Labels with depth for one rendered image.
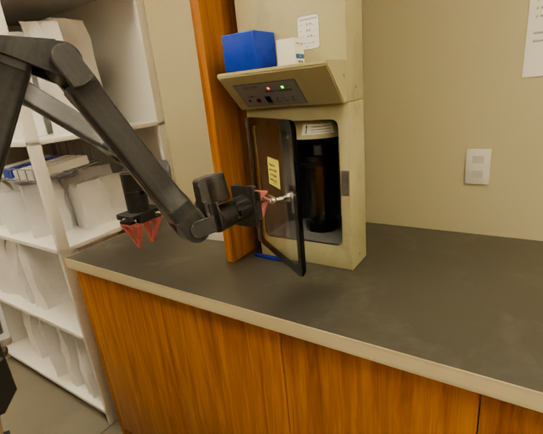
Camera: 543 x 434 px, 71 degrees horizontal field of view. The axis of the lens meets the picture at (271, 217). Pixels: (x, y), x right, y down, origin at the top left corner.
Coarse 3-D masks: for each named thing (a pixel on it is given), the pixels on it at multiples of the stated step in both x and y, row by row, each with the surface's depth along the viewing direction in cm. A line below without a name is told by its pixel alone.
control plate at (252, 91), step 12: (240, 84) 101; (252, 84) 99; (264, 84) 98; (276, 84) 96; (288, 84) 95; (240, 96) 106; (252, 96) 104; (264, 96) 102; (276, 96) 101; (288, 96) 99; (300, 96) 97
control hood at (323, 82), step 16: (304, 64) 87; (320, 64) 85; (336, 64) 89; (224, 80) 102; (240, 80) 99; (256, 80) 97; (272, 80) 95; (304, 80) 92; (320, 80) 90; (336, 80) 90; (304, 96) 97; (320, 96) 95; (336, 96) 93
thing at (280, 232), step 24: (264, 120) 100; (288, 120) 87; (264, 144) 104; (288, 144) 89; (264, 168) 108; (288, 168) 92; (288, 192) 95; (264, 216) 116; (288, 216) 99; (264, 240) 121; (288, 240) 102; (288, 264) 106
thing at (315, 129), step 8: (320, 120) 107; (328, 120) 107; (296, 128) 110; (304, 128) 108; (312, 128) 107; (320, 128) 106; (328, 128) 107; (336, 128) 108; (296, 136) 109; (304, 136) 108; (312, 136) 107; (320, 136) 106; (328, 136) 106; (336, 136) 107
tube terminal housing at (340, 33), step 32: (256, 0) 101; (288, 0) 96; (320, 0) 92; (352, 0) 92; (288, 32) 99; (320, 32) 95; (352, 32) 94; (352, 64) 96; (352, 96) 98; (352, 128) 100; (352, 160) 102; (352, 192) 105; (352, 224) 107; (320, 256) 116; (352, 256) 110
